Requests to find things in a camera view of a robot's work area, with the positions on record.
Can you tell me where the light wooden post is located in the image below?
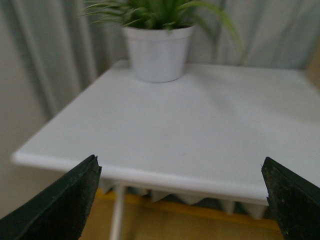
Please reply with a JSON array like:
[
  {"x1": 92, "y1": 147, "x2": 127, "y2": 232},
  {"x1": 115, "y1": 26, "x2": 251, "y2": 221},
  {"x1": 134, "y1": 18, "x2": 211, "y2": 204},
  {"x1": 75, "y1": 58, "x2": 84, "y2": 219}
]
[{"x1": 305, "y1": 51, "x2": 320, "y2": 89}]

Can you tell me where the grey curtain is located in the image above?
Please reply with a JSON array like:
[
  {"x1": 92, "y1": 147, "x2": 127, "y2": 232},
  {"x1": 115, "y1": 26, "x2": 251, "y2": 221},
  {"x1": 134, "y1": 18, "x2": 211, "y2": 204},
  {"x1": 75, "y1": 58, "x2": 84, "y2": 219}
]
[{"x1": 0, "y1": 0, "x2": 320, "y2": 121}]

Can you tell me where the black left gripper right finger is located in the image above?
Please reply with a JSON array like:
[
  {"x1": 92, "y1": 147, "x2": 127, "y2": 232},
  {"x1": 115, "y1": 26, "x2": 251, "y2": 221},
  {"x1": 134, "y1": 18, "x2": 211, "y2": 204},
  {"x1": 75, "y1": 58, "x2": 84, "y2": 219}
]
[{"x1": 261, "y1": 157, "x2": 320, "y2": 240}]

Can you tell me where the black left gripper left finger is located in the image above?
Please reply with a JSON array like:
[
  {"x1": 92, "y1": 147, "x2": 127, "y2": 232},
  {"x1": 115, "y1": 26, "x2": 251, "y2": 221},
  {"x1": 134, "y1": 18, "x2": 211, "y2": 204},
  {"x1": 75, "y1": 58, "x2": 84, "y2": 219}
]
[{"x1": 0, "y1": 155, "x2": 102, "y2": 240}]

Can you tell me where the white plant pot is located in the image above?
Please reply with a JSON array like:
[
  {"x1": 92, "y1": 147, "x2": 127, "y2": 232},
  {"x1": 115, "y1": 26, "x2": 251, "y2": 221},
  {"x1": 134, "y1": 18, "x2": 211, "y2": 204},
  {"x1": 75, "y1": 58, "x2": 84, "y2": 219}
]
[{"x1": 122, "y1": 26, "x2": 194, "y2": 83}]

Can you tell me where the white drawer cabinet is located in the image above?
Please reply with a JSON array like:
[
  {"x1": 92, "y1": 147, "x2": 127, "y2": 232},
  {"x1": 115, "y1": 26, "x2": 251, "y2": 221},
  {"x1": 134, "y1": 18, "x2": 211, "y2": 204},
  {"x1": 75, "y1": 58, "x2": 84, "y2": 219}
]
[{"x1": 12, "y1": 61, "x2": 320, "y2": 240}]

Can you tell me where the green spider plant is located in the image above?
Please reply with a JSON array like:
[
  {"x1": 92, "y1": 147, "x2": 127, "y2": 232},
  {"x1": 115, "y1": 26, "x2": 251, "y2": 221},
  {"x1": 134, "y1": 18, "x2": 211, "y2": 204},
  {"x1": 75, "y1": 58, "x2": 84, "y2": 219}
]
[{"x1": 83, "y1": 0, "x2": 246, "y2": 62}]

